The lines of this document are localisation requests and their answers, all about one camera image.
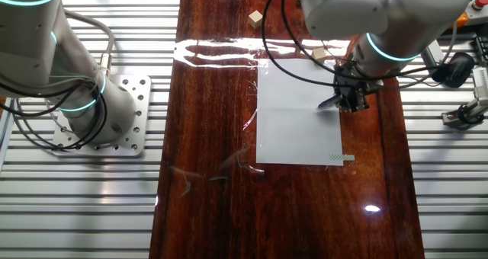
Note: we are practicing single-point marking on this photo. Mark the reddish wooden board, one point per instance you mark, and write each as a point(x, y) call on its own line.
point(213, 213)

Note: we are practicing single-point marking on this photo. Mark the grey box with red button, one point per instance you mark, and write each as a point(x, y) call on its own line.
point(481, 2)

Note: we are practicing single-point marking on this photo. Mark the small wooden cube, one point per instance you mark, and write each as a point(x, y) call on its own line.
point(319, 55)
point(255, 20)

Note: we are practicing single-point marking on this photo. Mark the white paper sheet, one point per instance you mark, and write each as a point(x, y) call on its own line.
point(289, 137)

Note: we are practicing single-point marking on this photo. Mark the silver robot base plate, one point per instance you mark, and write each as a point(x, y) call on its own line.
point(133, 144)

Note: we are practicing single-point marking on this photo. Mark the black computer mouse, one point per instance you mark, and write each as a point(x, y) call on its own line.
point(463, 66)

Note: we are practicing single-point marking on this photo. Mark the black keyboard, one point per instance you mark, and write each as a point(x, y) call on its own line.
point(482, 51)

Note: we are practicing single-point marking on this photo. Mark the wrist camera with silver bracket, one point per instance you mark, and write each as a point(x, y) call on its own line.
point(432, 55)

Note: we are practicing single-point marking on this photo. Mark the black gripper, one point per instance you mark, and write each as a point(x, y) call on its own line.
point(350, 84)

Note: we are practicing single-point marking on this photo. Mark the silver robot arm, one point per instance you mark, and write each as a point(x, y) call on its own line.
point(400, 7)

